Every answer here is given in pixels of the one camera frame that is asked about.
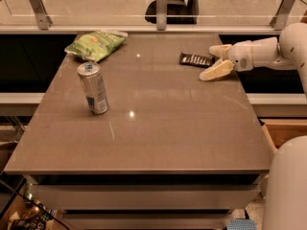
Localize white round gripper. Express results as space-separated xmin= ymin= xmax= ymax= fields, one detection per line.
xmin=200 ymin=40 xmax=253 ymax=81

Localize dark chocolate rxbar wrapper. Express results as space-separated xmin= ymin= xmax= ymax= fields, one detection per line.
xmin=179 ymin=53 xmax=213 ymax=68

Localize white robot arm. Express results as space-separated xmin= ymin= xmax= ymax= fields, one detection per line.
xmin=200 ymin=23 xmax=307 ymax=230

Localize silver blue redbull can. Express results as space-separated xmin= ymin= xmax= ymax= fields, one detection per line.
xmin=77 ymin=62 xmax=108 ymax=114

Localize black office chair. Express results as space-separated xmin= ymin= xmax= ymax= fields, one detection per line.
xmin=145 ymin=0 xmax=199 ymax=24

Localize cardboard box with items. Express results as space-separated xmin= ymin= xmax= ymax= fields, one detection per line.
xmin=260 ymin=119 xmax=307 ymax=153

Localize green chip bag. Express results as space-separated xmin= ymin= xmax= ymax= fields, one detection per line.
xmin=64 ymin=31 xmax=128 ymax=62

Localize blue perforated basket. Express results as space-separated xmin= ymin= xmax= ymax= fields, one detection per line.
xmin=226 ymin=219 xmax=257 ymax=230

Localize upper grey drawer front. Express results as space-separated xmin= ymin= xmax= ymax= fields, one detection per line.
xmin=32 ymin=185 xmax=260 ymax=210

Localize grey drawer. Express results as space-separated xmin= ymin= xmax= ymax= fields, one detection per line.
xmin=61 ymin=213 xmax=232 ymax=230
xmin=32 ymin=185 xmax=260 ymax=210

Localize lower grey drawer front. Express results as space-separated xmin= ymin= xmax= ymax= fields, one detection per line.
xmin=61 ymin=213 xmax=232 ymax=230

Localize box of snacks lower left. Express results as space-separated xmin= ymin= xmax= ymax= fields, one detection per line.
xmin=7 ymin=200 xmax=65 ymax=230

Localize right metal railing post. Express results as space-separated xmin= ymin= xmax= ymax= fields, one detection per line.
xmin=270 ymin=0 xmax=295 ymax=31

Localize metal railing post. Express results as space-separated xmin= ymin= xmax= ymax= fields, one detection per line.
xmin=156 ymin=0 xmax=167 ymax=31
xmin=29 ymin=0 xmax=53 ymax=30
xmin=270 ymin=0 xmax=295 ymax=31

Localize middle metal railing post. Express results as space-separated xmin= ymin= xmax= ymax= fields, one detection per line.
xmin=156 ymin=0 xmax=167 ymax=31

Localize left metal railing post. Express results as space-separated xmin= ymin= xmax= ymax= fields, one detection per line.
xmin=29 ymin=0 xmax=53 ymax=30

